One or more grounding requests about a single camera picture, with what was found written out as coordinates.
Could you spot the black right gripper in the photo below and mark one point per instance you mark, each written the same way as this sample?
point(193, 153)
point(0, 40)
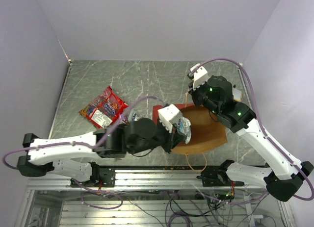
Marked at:
point(194, 92)

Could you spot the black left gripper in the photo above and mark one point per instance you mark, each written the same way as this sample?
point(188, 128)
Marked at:
point(172, 139)

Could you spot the light blue snack packet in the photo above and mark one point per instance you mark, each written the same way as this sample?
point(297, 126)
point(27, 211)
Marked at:
point(184, 127)

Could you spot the red brown paper bag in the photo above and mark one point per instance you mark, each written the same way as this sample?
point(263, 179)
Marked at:
point(206, 133)

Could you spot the large red snack bag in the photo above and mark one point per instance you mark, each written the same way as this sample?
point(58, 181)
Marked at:
point(105, 109)

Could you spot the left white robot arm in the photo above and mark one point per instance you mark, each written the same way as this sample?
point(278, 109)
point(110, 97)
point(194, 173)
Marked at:
point(73, 156)

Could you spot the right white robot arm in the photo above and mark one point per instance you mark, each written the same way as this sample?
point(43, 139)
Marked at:
point(284, 175)

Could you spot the grey silver snack wrapper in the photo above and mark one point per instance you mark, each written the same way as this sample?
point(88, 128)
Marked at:
point(133, 116)

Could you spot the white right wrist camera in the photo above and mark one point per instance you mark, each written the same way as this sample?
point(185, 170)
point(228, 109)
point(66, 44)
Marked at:
point(199, 78)

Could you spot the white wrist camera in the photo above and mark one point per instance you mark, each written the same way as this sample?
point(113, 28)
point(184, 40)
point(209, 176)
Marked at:
point(169, 116)
point(199, 78)

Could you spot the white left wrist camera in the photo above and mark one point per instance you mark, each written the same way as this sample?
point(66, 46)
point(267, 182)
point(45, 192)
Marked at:
point(169, 116)

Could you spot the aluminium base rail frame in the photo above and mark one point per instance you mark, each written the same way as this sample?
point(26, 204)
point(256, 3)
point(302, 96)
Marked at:
point(151, 197)

